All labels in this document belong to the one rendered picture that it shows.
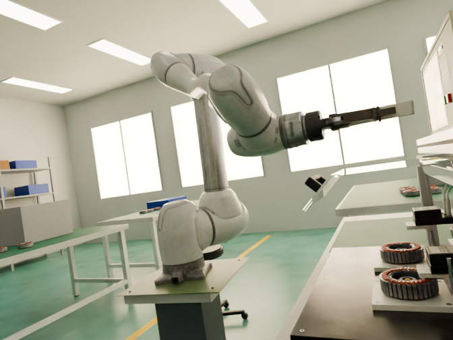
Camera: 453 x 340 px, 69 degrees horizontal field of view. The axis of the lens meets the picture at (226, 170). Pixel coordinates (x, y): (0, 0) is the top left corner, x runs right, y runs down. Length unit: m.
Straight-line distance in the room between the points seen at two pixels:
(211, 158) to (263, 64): 4.81
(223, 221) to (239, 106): 0.65
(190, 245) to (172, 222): 0.10
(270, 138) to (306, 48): 5.10
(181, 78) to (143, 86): 6.09
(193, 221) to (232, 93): 0.62
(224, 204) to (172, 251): 0.27
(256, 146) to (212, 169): 0.49
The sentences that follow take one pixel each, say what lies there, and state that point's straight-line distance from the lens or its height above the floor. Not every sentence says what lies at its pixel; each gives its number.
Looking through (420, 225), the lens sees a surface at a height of 0.88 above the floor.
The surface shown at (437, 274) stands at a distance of 0.82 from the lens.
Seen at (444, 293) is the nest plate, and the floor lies 0.78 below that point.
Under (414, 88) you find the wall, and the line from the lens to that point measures 5.62.
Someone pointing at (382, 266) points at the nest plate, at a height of 0.78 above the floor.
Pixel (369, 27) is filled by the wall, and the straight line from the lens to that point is 5.85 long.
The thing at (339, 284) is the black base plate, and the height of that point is 0.77.
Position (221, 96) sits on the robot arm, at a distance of 0.71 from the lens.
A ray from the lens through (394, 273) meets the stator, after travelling 0.87.
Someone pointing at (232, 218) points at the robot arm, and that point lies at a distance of 1.30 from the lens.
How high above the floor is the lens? 1.09
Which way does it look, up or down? 1 degrees up
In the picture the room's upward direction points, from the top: 8 degrees counter-clockwise
